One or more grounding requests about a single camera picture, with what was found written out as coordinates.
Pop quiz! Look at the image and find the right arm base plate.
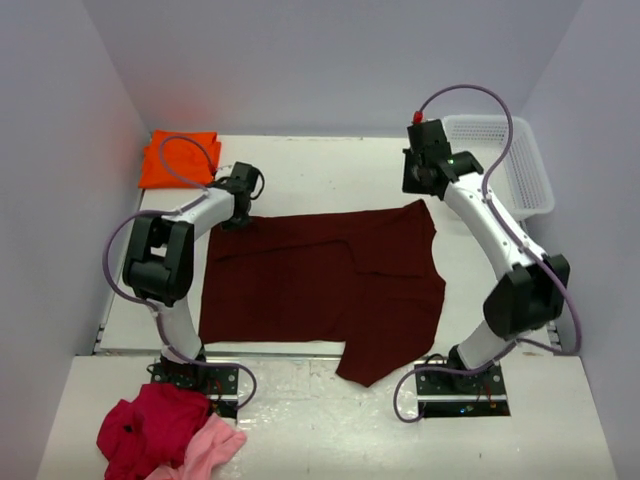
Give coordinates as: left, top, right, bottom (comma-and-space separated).
415, 365, 511, 419

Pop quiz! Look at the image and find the dark red t-shirt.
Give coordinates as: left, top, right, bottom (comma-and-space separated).
199, 200, 445, 387

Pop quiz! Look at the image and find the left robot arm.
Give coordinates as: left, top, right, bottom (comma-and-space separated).
120, 162, 265, 367

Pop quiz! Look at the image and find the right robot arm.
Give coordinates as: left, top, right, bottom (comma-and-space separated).
402, 120, 570, 374

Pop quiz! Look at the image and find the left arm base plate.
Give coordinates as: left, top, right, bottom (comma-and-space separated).
146, 359, 239, 420

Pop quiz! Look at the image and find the white plastic basket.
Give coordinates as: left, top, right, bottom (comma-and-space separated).
443, 115, 555, 221

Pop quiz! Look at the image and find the orange folded t-shirt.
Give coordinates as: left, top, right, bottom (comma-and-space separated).
138, 130, 221, 189

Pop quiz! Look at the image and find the pink crumpled t-shirt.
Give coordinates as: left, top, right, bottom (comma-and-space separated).
147, 414, 247, 480

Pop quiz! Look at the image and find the crimson crumpled t-shirt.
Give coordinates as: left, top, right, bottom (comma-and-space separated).
96, 383, 211, 479

